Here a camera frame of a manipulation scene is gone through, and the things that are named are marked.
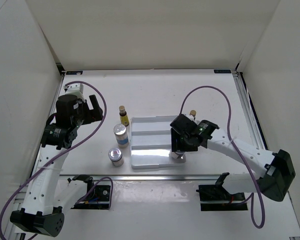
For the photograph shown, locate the short white-lid spice jar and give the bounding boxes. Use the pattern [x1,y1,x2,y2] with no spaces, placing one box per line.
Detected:
[169,151,185,160]
[108,148,124,167]

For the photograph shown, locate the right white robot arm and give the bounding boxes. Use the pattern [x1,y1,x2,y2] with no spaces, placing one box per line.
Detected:
[170,114,296,202]

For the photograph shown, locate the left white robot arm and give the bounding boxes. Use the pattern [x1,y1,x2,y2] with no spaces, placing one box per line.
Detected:
[10,93,106,237]

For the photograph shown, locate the white tiered organizer tray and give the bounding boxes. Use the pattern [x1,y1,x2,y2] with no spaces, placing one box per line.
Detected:
[130,115,186,170]

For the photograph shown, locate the left small yellow-label bottle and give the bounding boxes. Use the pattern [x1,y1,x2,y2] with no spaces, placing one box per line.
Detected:
[119,105,130,127]

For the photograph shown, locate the small yellow-label bottle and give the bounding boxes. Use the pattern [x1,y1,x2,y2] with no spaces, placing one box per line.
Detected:
[189,110,197,120]
[119,105,130,127]

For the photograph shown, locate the right small yellow-label bottle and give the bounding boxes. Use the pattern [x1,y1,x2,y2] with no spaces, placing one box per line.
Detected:
[189,110,197,120]

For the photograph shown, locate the left tall silver-lid jar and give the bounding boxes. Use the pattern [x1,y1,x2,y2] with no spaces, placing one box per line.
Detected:
[113,124,129,148]

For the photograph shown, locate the left blue corner label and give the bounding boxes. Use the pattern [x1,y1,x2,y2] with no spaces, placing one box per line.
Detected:
[65,70,83,75]

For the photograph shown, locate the blue corner label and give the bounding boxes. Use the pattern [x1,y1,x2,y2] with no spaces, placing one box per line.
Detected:
[65,70,83,75]
[213,69,232,74]

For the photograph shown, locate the right blue corner label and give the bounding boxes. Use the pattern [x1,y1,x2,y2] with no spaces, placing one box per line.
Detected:
[213,69,232,74]

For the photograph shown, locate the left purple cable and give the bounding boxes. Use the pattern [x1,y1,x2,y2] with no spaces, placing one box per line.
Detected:
[0,81,113,240]

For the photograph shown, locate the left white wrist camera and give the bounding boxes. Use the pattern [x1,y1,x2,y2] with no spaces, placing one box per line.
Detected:
[64,83,84,99]

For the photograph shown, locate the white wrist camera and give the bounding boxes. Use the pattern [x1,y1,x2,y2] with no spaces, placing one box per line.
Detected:
[185,114,200,124]
[64,83,84,99]

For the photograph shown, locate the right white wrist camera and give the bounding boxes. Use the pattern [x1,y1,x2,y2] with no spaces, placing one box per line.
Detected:
[185,114,200,124]

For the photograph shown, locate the aluminium front rail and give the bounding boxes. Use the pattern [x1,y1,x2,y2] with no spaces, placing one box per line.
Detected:
[52,174,220,195]

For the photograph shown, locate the aluminium rail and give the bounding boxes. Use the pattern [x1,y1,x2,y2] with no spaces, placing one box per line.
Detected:
[232,71,268,150]
[52,174,220,195]

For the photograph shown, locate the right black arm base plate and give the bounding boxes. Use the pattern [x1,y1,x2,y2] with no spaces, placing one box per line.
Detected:
[196,184,248,212]

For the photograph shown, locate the aluminium right rail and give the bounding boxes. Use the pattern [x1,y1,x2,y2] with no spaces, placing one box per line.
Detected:
[232,71,268,150]

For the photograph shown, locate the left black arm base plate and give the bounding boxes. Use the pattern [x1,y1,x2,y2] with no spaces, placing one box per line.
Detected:
[72,180,112,210]

